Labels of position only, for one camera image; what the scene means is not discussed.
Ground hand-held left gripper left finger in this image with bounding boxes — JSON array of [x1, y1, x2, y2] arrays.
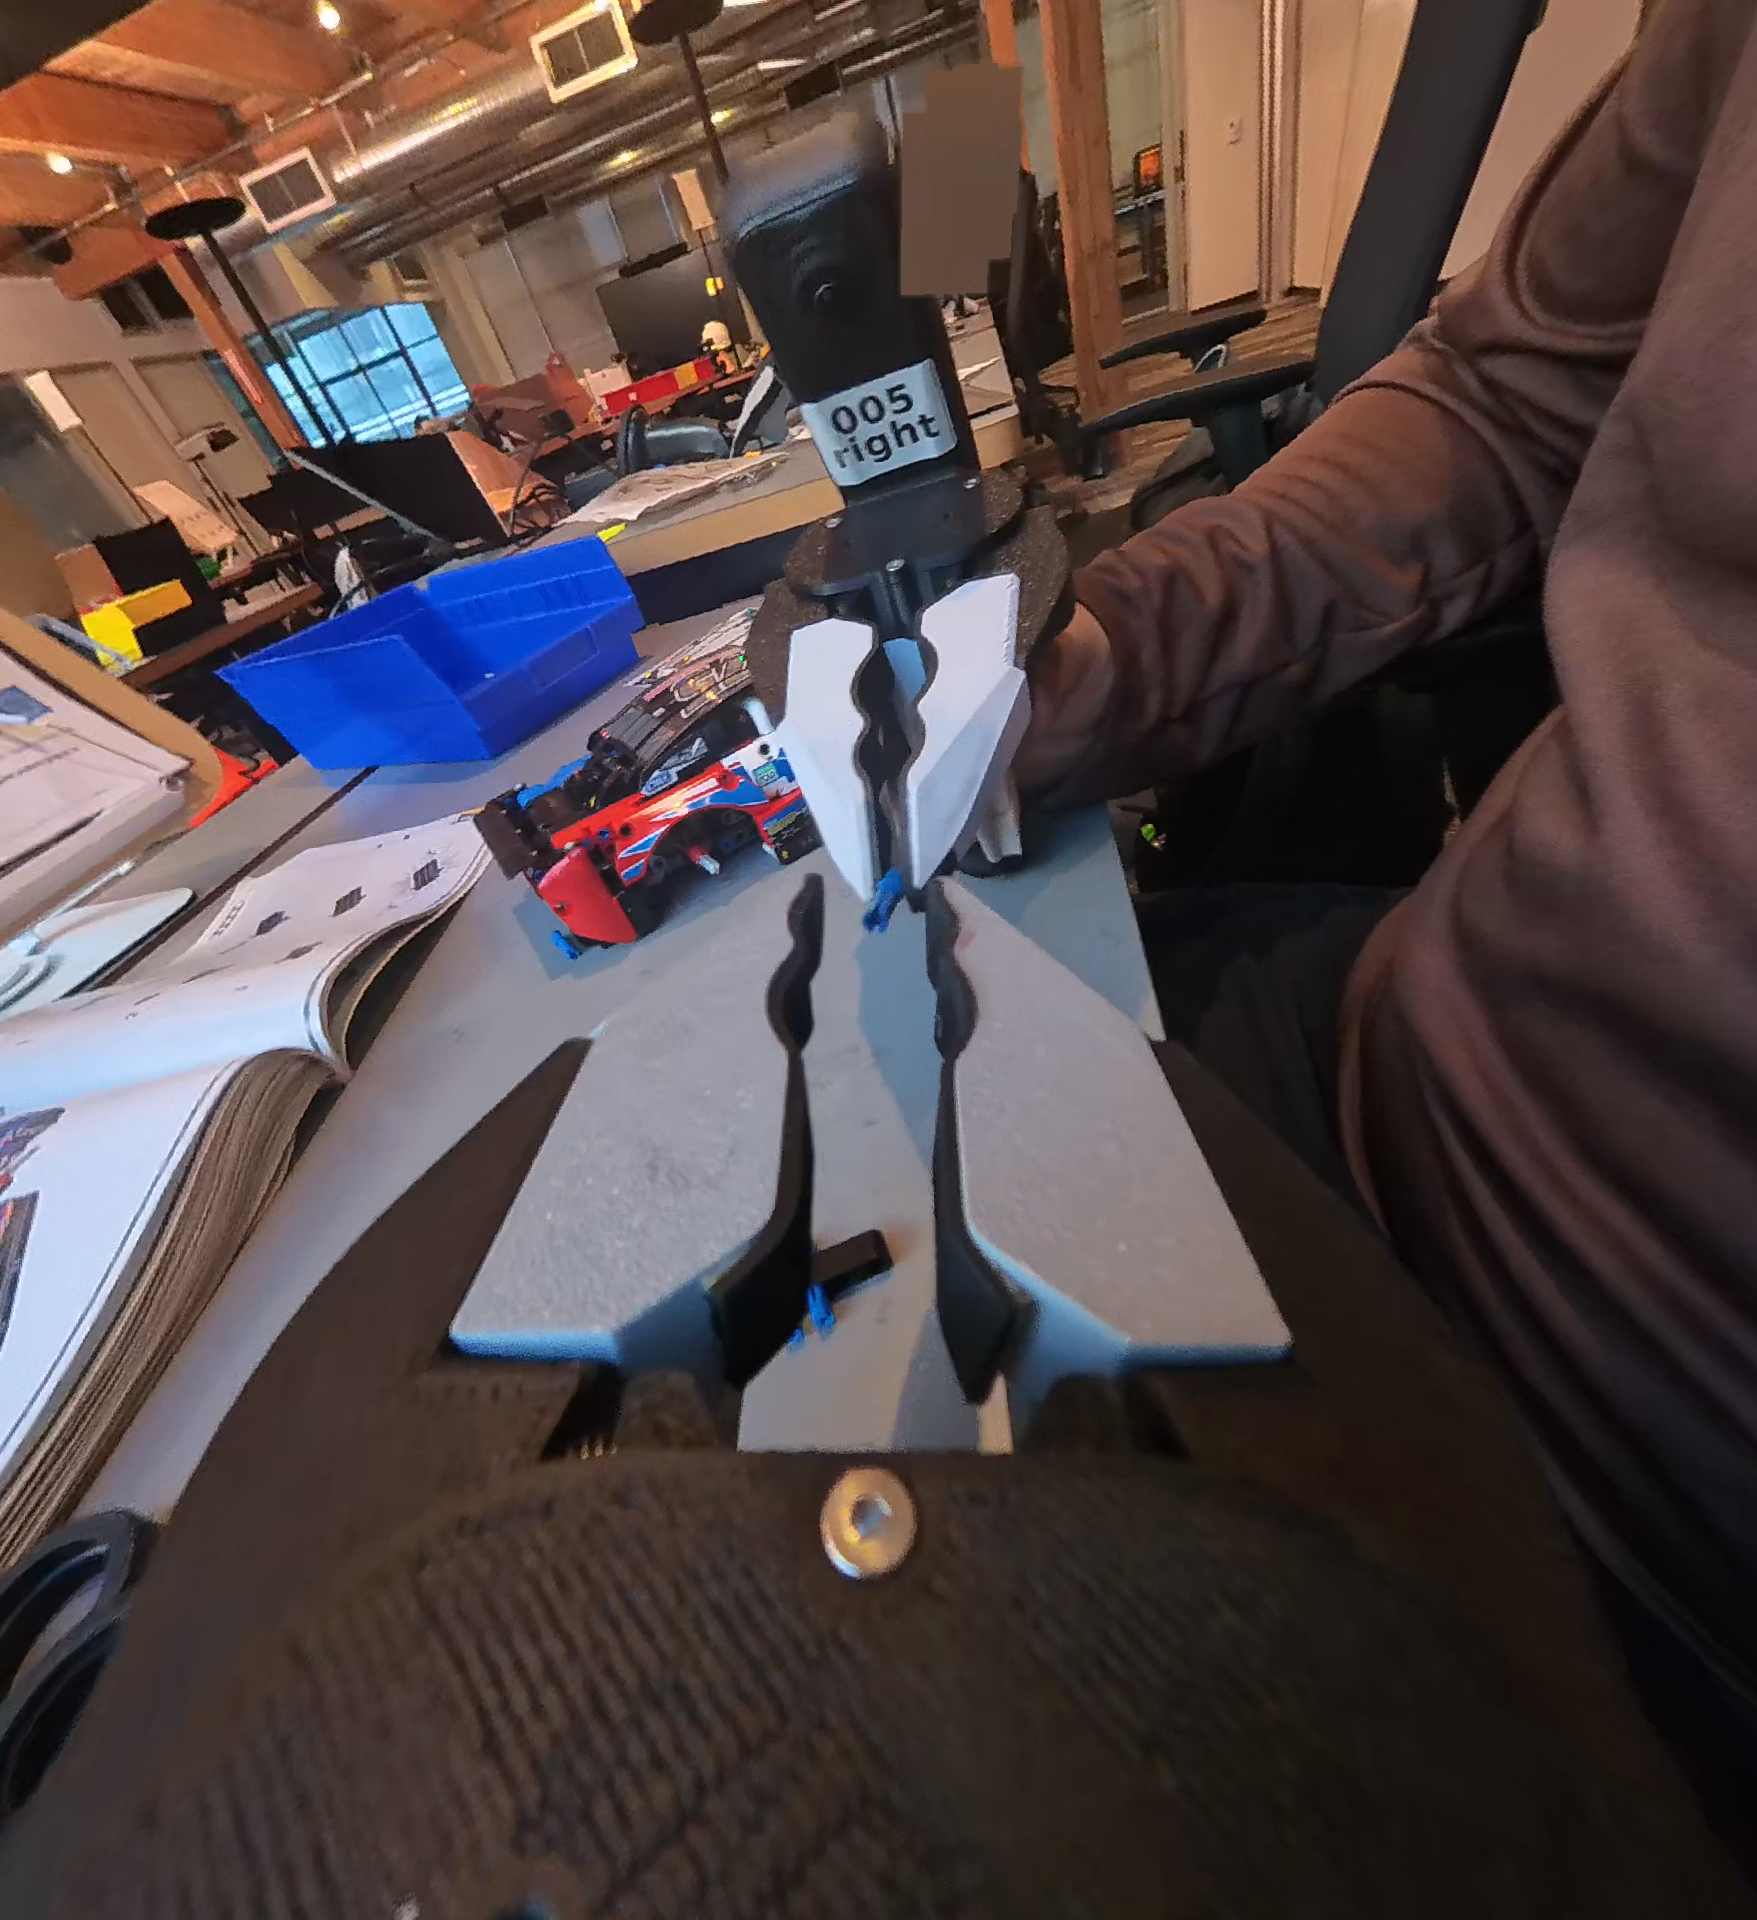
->
[[449, 874, 828, 1391]]

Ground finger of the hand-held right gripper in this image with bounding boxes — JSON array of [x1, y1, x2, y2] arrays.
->
[[898, 583, 1032, 890], [776, 617, 887, 893]]

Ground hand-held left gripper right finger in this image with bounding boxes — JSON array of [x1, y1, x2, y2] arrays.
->
[[923, 879, 1294, 1408]]

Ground grey desk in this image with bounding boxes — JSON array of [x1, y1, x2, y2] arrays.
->
[[0, 600, 1165, 1847]]

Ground person's right hand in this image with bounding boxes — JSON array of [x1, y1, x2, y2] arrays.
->
[[1017, 608, 1119, 819]]

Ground sticker sheet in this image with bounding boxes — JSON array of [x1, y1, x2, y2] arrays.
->
[[637, 608, 759, 691]]

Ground long grey workbench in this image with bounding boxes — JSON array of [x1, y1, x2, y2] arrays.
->
[[563, 360, 1014, 587]]

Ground loose printed papers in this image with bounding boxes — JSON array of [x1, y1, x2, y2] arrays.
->
[[570, 453, 796, 526]]

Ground red black toy car model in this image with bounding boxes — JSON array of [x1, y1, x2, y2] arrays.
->
[[471, 608, 818, 950]]

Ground black office chair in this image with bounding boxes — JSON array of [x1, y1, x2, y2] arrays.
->
[[1073, 300, 1321, 482], [614, 405, 736, 482]]

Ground black computer monitor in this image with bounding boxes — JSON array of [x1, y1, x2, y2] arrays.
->
[[595, 262, 759, 369]]

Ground wooden column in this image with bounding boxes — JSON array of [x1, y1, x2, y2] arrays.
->
[[1035, 0, 1135, 437]]

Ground blue plastic bin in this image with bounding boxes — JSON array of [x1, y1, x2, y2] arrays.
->
[[218, 535, 647, 770]]

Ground wooden crate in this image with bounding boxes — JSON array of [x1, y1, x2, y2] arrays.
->
[[291, 427, 519, 549]]

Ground open instruction booklet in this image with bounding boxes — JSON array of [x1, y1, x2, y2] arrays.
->
[[0, 816, 495, 1652]]

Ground large paned window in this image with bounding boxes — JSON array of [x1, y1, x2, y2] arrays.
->
[[239, 300, 460, 443]]

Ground white stand base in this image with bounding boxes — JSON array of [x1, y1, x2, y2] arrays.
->
[[0, 888, 198, 1052]]

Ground black rubber toy tire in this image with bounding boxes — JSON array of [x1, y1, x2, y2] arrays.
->
[[0, 1612, 129, 1847], [0, 1512, 158, 1765]]

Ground yellow box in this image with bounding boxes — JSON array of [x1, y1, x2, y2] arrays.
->
[[80, 576, 198, 662]]

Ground printed instruction sheet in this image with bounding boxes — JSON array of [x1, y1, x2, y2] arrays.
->
[[0, 594, 190, 917]]

